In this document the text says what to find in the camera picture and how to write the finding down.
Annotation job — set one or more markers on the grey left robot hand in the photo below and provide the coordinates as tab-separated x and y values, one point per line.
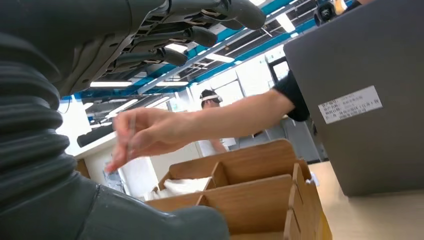
82	33

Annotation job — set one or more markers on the person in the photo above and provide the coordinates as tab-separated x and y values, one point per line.
248	109
212	145

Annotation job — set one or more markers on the ceiling light panel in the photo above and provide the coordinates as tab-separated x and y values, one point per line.
285	22
219	58
172	83
111	84
176	48

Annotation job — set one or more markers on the black padded bar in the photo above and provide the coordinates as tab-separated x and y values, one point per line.
94	136

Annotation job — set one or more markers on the white tissue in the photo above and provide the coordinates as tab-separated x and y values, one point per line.
188	187

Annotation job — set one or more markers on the wooden desk organizer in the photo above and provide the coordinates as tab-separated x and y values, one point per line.
258	198

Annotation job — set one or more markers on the black round device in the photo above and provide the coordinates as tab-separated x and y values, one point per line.
324	12

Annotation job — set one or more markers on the grey laptop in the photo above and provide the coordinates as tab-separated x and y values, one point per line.
364	99

